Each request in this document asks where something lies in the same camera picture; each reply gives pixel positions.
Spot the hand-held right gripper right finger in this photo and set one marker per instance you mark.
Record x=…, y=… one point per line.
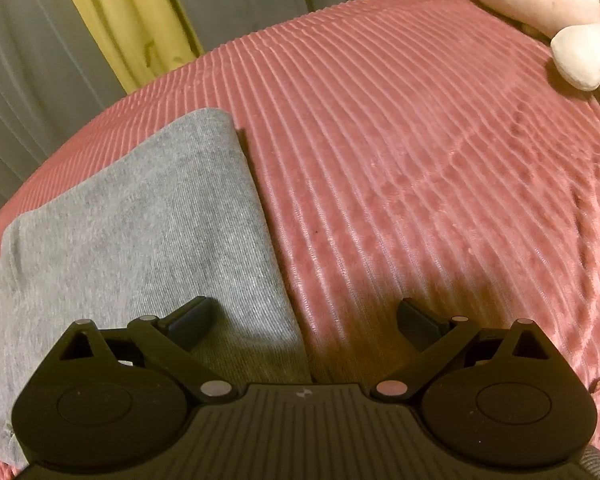
x=417, y=321

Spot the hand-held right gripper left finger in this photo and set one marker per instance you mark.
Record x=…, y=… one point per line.
x=192, y=317

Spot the grey pants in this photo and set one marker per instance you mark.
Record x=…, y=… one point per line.
x=145, y=240

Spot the pink ribbed blanket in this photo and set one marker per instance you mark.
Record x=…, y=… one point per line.
x=405, y=150

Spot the person's grey clothing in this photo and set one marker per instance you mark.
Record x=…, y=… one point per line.
x=592, y=465

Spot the yellow curtain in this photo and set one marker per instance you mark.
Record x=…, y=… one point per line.
x=125, y=20

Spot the beige plush toy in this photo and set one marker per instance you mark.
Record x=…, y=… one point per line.
x=580, y=50

